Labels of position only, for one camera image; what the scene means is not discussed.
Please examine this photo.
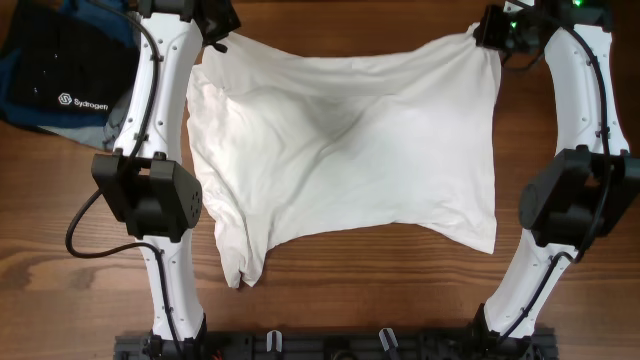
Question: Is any white polo shirt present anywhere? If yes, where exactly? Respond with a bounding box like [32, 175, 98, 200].
[186, 32, 501, 288]

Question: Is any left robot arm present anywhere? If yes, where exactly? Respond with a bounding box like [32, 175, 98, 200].
[91, 0, 241, 359]

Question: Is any blue folded shirt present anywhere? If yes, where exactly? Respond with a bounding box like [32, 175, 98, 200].
[1, 1, 138, 128]

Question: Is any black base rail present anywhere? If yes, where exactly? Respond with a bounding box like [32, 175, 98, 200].
[113, 327, 559, 360]

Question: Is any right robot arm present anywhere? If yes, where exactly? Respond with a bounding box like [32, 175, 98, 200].
[469, 1, 639, 355]

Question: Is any black folded shirt with logo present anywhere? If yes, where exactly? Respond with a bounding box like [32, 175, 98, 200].
[4, 1, 139, 114]

